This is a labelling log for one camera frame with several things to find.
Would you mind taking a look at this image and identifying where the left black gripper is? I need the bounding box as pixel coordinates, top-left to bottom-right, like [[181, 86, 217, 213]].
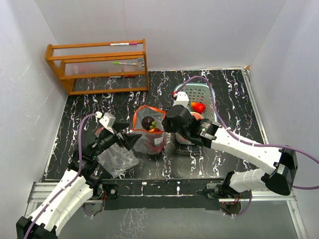
[[91, 121, 142, 157]]

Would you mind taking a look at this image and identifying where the watermelon slice toy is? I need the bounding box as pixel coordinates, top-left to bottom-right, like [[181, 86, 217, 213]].
[[191, 112, 203, 120]]

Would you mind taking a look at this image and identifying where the dark purple mangosteen toy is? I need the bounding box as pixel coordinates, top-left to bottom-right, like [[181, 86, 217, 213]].
[[142, 116, 157, 130]]

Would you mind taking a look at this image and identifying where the clear orange zip top bag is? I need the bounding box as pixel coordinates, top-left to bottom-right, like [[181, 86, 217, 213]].
[[131, 105, 165, 155]]

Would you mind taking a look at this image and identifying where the red green dragon fruit toy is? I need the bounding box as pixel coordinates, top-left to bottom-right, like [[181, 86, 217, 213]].
[[146, 127, 163, 152]]

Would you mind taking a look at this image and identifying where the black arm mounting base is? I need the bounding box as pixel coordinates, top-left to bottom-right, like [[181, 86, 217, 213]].
[[102, 179, 243, 215]]

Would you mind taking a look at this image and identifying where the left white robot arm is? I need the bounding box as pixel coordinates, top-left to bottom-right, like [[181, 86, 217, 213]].
[[16, 122, 141, 239]]

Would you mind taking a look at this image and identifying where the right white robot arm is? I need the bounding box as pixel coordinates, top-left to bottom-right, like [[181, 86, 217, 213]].
[[161, 105, 298, 198]]

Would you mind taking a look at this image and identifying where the red orange pepper toy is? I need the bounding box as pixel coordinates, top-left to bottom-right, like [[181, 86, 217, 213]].
[[190, 102, 205, 114]]

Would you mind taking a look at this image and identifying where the light blue plastic basket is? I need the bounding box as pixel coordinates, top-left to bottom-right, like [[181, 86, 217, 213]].
[[173, 83, 220, 145]]

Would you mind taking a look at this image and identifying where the green yellow marker pen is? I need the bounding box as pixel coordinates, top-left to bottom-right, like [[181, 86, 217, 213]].
[[112, 62, 138, 66]]

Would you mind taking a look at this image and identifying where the orange wooden shelf rack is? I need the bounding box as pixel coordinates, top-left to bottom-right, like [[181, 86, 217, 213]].
[[44, 39, 150, 96]]

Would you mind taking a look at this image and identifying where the white pink marker pen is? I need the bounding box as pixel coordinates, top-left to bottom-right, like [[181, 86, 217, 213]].
[[109, 42, 138, 46]]

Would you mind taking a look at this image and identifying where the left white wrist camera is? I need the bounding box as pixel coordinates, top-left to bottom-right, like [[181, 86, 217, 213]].
[[98, 113, 116, 134]]

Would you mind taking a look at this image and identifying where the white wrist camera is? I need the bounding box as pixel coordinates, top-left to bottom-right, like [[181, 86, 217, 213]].
[[98, 113, 116, 134], [173, 91, 189, 108]]

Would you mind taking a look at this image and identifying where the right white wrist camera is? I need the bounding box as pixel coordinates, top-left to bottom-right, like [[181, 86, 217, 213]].
[[173, 91, 189, 108]]

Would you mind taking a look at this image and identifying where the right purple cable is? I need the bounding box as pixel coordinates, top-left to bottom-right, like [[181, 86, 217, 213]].
[[171, 76, 319, 190]]

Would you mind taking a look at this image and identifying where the purple cable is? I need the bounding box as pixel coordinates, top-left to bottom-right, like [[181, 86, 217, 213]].
[[171, 76, 319, 190], [23, 112, 103, 239]]

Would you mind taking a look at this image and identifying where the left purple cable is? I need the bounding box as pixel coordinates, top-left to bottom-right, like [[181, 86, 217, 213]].
[[23, 112, 103, 239]]

